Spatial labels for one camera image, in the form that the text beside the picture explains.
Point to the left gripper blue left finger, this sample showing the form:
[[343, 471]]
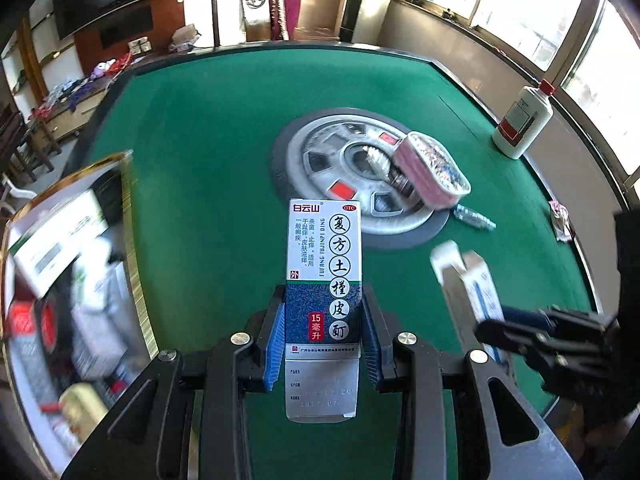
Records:
[[267, 329]]

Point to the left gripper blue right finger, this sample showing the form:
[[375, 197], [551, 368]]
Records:
[[379, 329]]

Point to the blue white medicine box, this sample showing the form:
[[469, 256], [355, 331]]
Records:
[[322, 311]]

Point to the white orange slim box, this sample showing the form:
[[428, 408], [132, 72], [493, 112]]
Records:
[[471, 298]]

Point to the clear plastic pen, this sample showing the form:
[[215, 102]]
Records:
[[472, 218]]

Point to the clear zip pouch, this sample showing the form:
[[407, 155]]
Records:
[[431, 170]]

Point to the red tape roll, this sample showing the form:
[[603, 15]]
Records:
[[48, 324]]

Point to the white green medicine box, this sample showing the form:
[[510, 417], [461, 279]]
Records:
[[45, 250]]

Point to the snack packet at table edge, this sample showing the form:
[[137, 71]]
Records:
[[560, 221]]

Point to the white green pill bottle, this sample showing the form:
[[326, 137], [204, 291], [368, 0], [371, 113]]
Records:
[[90, 275]]

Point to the green gold storage box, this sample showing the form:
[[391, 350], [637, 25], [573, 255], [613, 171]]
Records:
[[108, 348]]

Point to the white bottle red cap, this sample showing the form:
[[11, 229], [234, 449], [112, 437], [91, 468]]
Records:
[[524, 120]]

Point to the red grey flat box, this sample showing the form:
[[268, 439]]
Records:
[[29, 349]]

